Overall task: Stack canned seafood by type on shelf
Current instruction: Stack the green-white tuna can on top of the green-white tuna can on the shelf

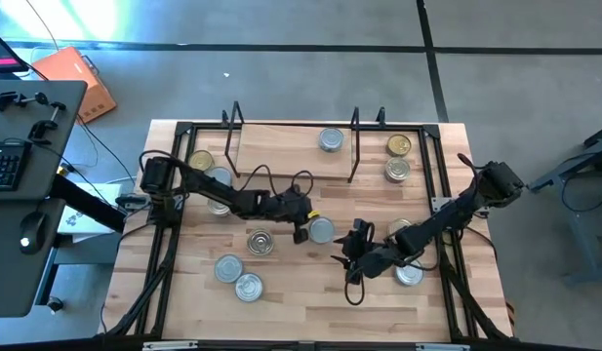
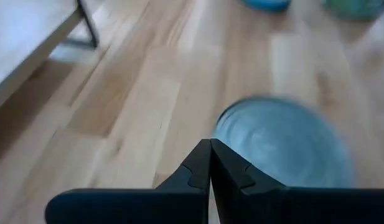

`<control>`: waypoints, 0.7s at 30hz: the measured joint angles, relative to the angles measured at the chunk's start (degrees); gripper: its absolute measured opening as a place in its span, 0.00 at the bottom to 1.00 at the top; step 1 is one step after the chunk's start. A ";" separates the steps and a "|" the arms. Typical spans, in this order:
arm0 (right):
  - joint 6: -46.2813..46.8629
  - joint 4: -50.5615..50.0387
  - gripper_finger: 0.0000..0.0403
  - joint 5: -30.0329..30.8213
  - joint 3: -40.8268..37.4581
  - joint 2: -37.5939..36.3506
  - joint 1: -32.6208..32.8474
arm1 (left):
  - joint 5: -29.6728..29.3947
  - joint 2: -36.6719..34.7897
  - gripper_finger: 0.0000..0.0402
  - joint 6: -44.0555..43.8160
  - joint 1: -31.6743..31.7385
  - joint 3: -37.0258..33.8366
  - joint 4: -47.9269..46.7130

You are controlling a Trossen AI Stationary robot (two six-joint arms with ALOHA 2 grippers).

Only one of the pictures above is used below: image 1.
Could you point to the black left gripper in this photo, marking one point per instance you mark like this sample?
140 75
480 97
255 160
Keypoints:
295 207

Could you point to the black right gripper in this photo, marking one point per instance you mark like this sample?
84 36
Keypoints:
376 261

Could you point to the tuna can with green label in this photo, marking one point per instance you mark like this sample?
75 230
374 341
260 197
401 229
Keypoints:
410 277
323 230
222 174
249 287
228 268

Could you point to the silver tuna can ringed lid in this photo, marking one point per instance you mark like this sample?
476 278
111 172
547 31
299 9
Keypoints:
260 242

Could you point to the light tuna can green label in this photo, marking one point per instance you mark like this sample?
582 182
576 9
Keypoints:
331 140

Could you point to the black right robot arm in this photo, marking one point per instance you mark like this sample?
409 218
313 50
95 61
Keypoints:
442 217

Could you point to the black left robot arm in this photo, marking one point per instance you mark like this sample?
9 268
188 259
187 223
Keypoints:
208 187

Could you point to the wooden shelf with black legs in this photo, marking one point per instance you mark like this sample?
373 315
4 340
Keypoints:
281 151

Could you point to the yellow tape tag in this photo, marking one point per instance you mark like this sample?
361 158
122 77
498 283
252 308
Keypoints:
314 214

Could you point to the tuna can pink blue label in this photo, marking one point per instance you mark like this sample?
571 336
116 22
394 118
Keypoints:
397 169

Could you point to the silver metal bar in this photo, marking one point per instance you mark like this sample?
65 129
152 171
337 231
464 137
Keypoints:
169 345
442 347

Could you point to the white box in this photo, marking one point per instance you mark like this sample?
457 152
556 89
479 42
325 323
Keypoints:
86 222

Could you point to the black castor wheel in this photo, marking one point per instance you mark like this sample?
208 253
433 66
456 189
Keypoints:
55 304

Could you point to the black computer mouse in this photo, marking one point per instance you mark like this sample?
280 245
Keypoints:
33 229

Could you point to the black desk clamp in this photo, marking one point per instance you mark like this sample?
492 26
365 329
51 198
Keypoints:
39 129
5 100

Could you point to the black desk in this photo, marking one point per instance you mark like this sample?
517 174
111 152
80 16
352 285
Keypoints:
8 283

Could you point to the black keyboard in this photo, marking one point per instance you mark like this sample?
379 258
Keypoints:
5 166

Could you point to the black computer monitor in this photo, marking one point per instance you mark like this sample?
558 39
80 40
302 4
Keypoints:
0 53

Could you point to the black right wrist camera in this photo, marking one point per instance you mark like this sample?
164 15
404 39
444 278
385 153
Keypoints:
361 229

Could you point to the black aluminium table frame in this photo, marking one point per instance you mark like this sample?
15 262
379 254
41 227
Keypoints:
431 130

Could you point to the grey metal table frame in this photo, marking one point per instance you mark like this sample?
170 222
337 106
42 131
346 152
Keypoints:
583 234

